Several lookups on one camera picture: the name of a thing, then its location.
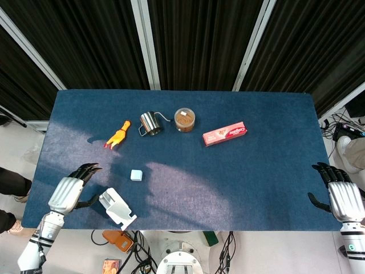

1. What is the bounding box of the red Colgate toothpaste box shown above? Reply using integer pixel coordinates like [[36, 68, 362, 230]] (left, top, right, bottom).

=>
[[202, 120, 248, 147]]

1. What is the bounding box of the black power strip with cables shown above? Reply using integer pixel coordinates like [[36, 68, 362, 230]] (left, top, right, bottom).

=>
[[319, 112, 365, 143]]

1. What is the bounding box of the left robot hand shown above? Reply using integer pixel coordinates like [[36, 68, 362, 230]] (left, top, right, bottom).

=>
[[47, 162, 103, 216]]

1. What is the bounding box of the white plastic bracket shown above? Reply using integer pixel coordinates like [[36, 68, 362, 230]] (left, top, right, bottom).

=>
[[98, 187, 137, 231]]

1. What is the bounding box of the person's dark trouser leg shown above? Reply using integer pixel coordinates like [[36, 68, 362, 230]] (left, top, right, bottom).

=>
[[0, 209, 23, 234], [0, 167, 33, 203]]

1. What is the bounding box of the clear jar with brown contents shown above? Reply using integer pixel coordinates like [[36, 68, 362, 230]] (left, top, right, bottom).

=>
[[174, 107, 197, 133]]

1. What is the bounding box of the black curtain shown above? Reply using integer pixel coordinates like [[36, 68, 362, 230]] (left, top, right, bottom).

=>
[[0, 0, 365, 121]]

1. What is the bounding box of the black monitor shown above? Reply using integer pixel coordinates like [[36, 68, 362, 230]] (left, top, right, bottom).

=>
[[344, 96, 365, 118]]

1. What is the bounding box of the grey aluminium frame post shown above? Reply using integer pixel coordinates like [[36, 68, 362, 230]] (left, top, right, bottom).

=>
[[0, 7, 67, 91], [318, 82, 365, 120], [232, 0, 277, 92], [131, 0, 160, 91]]

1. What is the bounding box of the black cable bundle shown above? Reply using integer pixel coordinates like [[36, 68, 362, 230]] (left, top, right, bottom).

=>
[[214, 231, 235, 274]]

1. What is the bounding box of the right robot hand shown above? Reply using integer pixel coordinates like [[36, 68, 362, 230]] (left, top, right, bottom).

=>
[[307, 162, 365, 223]]

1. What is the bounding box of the steel gooseneck pitcher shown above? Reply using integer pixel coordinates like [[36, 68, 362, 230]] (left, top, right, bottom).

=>
[[138, 111, 172, 137]]

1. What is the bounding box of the black loop cable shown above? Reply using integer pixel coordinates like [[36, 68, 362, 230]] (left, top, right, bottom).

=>
[[90, 229, 111, 247]]

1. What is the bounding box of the blue felt table cloth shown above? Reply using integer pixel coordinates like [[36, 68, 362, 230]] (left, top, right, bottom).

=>
[[22, 89, 343, 231]]

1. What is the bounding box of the orange box device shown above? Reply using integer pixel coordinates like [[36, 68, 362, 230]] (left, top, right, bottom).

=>
[[102, 230, 133, 253]]

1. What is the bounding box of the person's leg in beige trousers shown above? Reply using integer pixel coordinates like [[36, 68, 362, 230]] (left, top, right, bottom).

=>
[[344, 137, 365, 174]]

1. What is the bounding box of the yellow rubber chicken toy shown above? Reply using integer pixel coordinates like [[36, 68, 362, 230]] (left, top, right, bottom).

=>
[[103, 120, 132, 150]]

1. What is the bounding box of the printed snack box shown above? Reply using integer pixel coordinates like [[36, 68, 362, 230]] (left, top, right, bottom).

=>
[[103, 259, 121, 274]]

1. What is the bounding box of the white shoe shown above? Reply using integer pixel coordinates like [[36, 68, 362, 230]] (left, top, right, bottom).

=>
[[337, 135, 352, 160]]

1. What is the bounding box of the green object under table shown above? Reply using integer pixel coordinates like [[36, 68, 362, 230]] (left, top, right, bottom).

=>
[[202, 231, 220, 248]]

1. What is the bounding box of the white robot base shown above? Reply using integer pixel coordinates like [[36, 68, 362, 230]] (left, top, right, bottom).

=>
[[141, 229, 214, 274]]

